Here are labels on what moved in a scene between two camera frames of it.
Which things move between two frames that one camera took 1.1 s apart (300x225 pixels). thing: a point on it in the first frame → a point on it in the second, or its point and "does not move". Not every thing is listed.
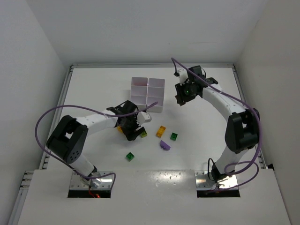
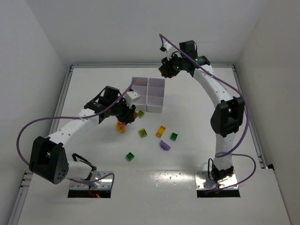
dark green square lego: (173, 136) does not move
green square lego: (130, 156) does not move
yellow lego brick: (160, 131) does not move
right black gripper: (179, 95) → (166, 69)
